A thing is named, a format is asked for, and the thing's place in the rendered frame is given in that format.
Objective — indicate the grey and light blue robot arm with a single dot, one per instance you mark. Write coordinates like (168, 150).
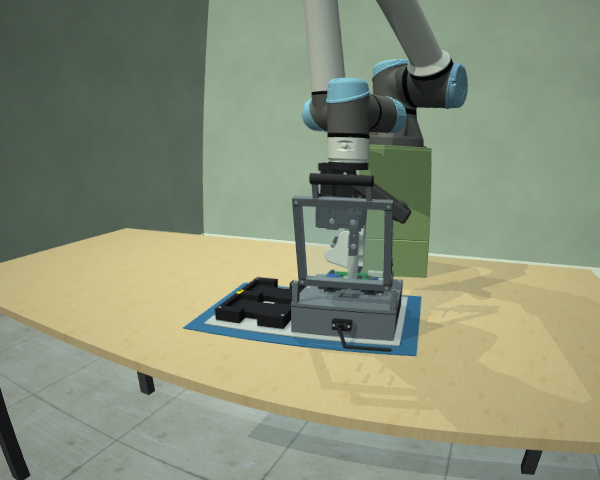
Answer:
(351, 111)

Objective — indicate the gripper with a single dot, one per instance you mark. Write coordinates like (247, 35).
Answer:
(344, 191)

